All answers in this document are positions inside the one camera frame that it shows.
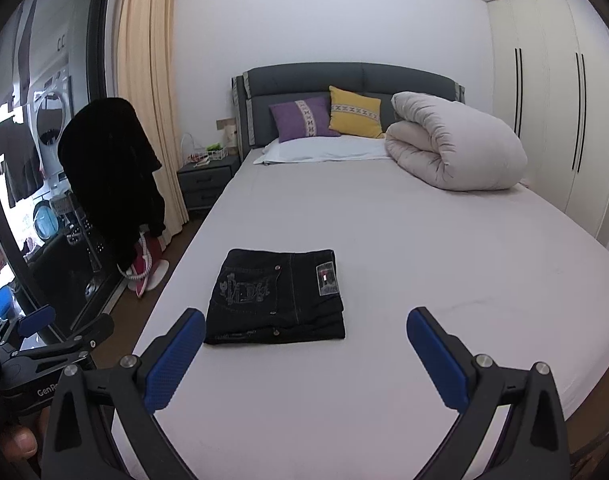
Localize small green plant pot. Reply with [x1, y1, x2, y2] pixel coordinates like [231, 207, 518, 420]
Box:
[206, 143, 227, 162]

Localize white pillow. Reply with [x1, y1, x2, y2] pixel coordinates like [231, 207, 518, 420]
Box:
[254, 136, 389, 165]

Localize person's left hand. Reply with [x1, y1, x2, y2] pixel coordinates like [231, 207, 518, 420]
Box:
[0, 406, 50, 463]

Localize yellow cushion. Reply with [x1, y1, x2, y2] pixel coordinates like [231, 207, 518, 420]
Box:
[329, 86, 384, 139]

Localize dark grey headboard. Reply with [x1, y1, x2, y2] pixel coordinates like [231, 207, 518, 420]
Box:
[230, 60, 467, 162]

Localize black denim pants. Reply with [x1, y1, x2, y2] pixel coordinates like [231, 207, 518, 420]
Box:
[205, 248, 346, 346]

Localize purple cushion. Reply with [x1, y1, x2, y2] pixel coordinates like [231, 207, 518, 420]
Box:
[270, 96, 341, 143]

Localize dark grey nightstand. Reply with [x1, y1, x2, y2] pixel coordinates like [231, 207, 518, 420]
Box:
[176, 155, 240, 218]

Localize red and white bag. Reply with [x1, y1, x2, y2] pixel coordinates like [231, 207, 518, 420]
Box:
[118, 233, 170, 298]

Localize white bed with sheet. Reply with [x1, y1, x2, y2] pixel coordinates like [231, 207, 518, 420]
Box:
[138, 156, 609, 479]

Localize black framed glass door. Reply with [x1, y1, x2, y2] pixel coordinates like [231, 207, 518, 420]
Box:
[0, 0, 118, 342]

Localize beige curtain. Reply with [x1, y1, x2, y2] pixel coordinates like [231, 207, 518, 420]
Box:
[117, 0, 188, 243]

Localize rolled white duvet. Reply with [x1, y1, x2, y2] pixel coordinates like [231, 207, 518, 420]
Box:
[385, 91, 528, 192]

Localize black hanging garment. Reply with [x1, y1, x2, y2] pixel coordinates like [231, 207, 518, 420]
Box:
[58, 98, 166, 271]

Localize white wardrobe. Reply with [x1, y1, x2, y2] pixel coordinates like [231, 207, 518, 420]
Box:
[488, 0, 609, 236]

